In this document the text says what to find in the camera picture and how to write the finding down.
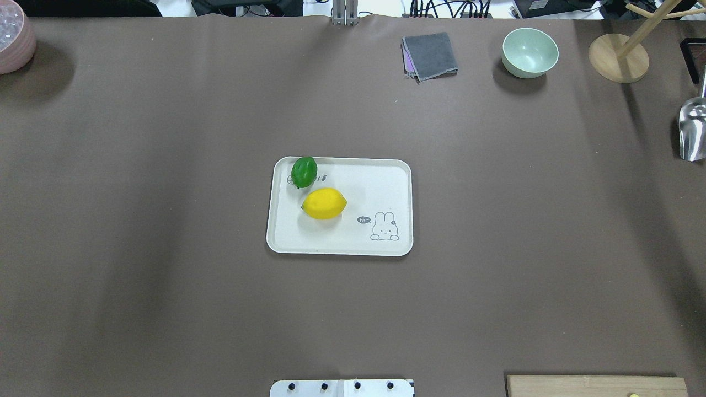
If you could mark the grey folded cloth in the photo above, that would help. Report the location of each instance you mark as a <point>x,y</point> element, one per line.
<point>428,56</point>

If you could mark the metal scoop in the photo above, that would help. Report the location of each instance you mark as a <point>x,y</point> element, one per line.
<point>691,126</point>

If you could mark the green lime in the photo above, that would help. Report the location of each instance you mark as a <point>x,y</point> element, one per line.
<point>304,172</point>

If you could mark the yellow lemon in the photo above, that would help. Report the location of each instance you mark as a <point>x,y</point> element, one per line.
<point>325,203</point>

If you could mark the mint green bowl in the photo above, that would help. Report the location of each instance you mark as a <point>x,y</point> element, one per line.
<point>529,53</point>

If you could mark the pink bowl with ice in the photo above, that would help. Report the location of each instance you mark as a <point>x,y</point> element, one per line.
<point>18,41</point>

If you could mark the aluminium frame post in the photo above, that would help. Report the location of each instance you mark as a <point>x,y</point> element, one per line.
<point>345,12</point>

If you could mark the wooden mug tree stand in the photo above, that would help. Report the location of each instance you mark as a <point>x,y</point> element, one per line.
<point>623,59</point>

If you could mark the white rabbit tray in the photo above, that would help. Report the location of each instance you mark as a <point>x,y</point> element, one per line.
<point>377,220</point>

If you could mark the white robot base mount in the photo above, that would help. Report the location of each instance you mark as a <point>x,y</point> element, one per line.
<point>343,387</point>

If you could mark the wooden cutting board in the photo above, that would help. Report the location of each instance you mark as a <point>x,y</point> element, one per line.
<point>564,385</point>

